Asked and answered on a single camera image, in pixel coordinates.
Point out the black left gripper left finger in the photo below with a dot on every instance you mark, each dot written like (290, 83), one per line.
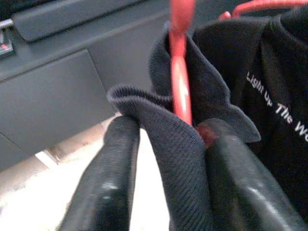
(106, 183)

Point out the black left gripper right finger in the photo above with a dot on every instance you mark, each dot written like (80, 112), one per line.
(245, 192)

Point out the black shirt with green logo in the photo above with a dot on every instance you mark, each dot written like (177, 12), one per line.
(178, 154)

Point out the black television cabinet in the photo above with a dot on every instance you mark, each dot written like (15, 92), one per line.
(60, 91)

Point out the black shirt small white print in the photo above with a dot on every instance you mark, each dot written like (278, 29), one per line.
(276, 72)

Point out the small black red device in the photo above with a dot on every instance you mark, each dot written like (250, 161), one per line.
(6, 45)

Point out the black soundbar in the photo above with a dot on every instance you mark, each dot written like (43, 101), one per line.
(67, 16)

